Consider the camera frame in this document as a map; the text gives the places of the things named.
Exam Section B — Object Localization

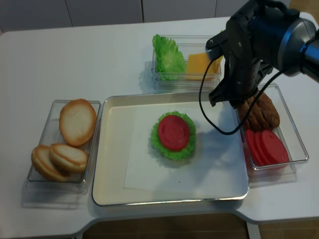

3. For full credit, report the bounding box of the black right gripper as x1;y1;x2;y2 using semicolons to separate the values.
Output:
206;0;289;109

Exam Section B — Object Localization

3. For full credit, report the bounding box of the blue grey right robot arm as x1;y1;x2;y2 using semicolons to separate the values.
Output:
205;0;319;108

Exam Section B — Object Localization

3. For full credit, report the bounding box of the flat orange cheese slice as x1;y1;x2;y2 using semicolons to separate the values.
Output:
185;53;223;81

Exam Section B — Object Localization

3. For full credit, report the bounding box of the green lettuce leaf in container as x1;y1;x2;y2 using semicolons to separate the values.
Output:
152;34;186;81

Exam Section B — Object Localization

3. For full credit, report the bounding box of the clear lettuce and cheese container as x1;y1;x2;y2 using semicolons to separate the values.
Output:
152;35;210;91

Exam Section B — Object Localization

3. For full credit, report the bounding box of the green lettuce leaf on tray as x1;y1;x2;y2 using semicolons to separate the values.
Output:
151;111;196;161

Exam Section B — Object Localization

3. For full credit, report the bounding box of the brown meat patty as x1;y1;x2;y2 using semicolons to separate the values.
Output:
252;93;280;131
237;96;268;132

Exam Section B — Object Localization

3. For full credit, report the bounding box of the rightmost brown meat patty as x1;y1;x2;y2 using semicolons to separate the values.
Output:
252;93;280;131

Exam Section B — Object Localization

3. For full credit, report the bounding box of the leftmost red tomato slice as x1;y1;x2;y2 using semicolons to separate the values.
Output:
245;129;264;166

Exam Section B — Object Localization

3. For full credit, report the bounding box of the red tomato slice on tray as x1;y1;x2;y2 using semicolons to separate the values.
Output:
158;115;190;151

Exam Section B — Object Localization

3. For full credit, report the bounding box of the white paper sheet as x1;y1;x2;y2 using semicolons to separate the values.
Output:
125;102;248;197

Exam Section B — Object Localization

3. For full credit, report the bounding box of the clear patty and tomato container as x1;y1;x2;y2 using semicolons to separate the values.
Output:
240;84;309;187

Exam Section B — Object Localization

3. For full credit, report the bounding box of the front red tomato slice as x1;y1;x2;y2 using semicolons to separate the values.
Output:
260;130;289;164

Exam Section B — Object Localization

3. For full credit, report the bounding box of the middle red tomato slice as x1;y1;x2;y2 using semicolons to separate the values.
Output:
255;131;273;165

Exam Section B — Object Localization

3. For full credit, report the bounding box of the white rectangular serving tray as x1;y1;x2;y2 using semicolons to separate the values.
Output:
92;92;249;206

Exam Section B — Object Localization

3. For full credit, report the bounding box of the large upright bun half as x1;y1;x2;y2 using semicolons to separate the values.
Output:
59;99;97;147

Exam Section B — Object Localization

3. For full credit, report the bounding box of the front right bun half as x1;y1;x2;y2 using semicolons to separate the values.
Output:
49;143;88;173

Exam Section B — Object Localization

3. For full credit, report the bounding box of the clear plastic bun container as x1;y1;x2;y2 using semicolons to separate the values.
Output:
26;100;102;194

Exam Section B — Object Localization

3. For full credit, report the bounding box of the front left bun half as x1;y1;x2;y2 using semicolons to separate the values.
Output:
31;145;70;182

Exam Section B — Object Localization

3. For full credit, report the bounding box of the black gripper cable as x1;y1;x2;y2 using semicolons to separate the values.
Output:
199;57;284;135

